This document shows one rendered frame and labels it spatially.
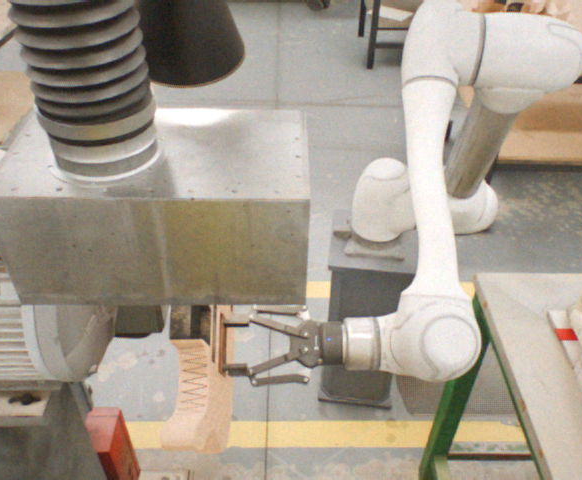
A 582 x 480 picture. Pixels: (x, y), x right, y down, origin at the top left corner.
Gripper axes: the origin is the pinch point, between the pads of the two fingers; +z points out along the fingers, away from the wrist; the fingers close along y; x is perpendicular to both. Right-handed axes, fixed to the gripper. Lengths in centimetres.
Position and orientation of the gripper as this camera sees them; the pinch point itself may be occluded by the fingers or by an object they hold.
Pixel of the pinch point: (224, 344)
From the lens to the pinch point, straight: 99.0
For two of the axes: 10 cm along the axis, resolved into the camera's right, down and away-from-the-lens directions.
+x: 0.2, -3.7, -9.3
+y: -0.1, -9.3, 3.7
